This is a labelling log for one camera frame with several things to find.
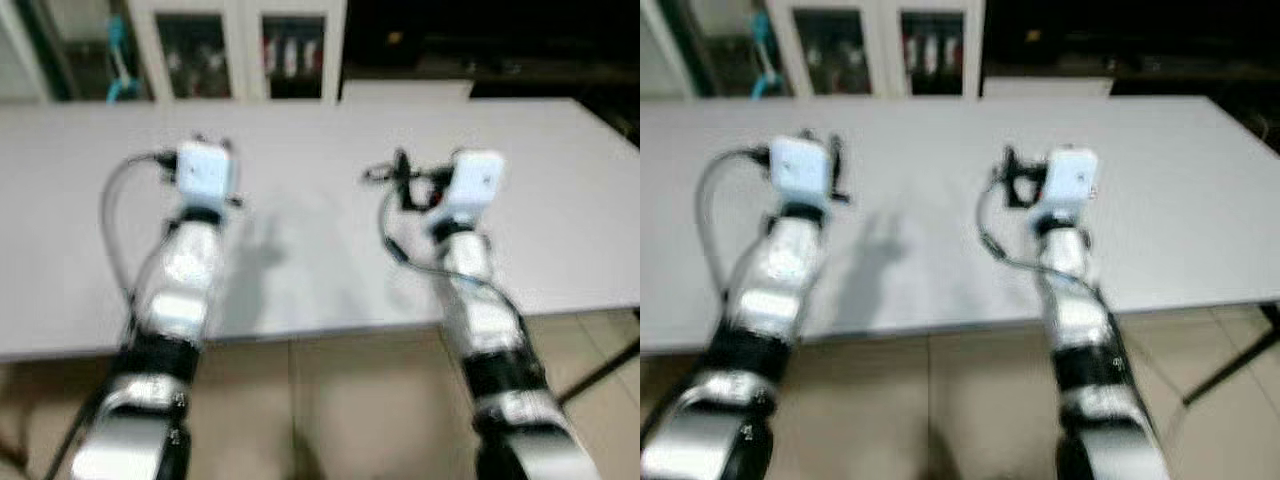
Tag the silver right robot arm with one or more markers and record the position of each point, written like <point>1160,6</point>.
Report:
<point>490,330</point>
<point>1085,330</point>

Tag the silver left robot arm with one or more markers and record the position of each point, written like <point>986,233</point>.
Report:
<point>780,290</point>
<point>180,290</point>

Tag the low white drawer unit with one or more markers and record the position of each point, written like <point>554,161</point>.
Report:
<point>405,91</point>
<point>1045,88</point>

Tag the white glass door cabinet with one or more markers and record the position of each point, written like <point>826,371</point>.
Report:
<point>245,50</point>
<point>885,45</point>

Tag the blue plastic item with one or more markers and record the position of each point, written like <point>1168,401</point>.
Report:
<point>765,55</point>
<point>120,60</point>

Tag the black TV stand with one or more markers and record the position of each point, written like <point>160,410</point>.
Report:
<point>1150,45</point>
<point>500,50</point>

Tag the black table leg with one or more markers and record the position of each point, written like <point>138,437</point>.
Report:
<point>600,372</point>
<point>1235,365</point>

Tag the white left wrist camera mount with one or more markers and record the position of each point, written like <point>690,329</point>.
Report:
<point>800,170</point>
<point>205,172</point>

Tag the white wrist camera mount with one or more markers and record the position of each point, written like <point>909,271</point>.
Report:
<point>475,182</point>
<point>800,170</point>
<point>1070,180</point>
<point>205,172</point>

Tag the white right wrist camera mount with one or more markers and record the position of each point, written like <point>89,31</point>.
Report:
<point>475,182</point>
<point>1070,180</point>

